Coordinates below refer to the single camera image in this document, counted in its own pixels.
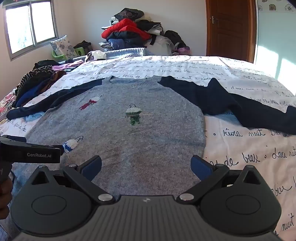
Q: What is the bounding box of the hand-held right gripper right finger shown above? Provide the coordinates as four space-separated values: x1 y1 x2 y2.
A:
177 155 266 205

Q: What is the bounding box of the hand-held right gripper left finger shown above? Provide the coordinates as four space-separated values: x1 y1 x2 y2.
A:
31 155 116 205

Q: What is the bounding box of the grey sweater with navy sleeves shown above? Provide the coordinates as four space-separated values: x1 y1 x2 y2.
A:
6 75 296 209

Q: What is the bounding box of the clothes pile with striped garment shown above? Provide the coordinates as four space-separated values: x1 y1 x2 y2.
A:
0 59 84 121

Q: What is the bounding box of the clothes pile with red jacket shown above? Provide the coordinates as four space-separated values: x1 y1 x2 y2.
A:
99 8 190 56

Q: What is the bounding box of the person's left hand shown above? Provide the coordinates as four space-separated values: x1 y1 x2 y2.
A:
0 178 13 219

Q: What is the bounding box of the white script-printed blanket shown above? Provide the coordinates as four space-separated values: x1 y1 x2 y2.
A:
0 54 296 241

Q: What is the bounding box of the green plastic chair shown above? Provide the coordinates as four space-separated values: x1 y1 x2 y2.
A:
52 46 85 62

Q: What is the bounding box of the white crumpled cloth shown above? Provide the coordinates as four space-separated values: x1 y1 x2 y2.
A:
85 50 107 62

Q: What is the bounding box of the floral pillow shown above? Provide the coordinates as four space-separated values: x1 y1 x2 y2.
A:
49 35 77 60

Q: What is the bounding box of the dark bag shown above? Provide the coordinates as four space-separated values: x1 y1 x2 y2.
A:
73 40 93 55

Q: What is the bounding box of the sliding window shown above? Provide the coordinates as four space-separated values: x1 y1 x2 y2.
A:
2 0 59 62

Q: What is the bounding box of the light blue knitted blanket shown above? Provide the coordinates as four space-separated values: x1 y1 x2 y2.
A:
105 47 155 59

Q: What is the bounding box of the brown wooden door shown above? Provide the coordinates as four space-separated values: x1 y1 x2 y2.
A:
205 0 258 63

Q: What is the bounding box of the pale wardrobe with floral trim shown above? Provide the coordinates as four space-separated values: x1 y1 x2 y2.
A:
254 0 296 98

